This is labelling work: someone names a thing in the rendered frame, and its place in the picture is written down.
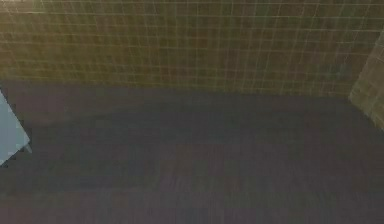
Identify pale blue-grey table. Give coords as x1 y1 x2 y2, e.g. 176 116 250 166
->
0 90 33 167

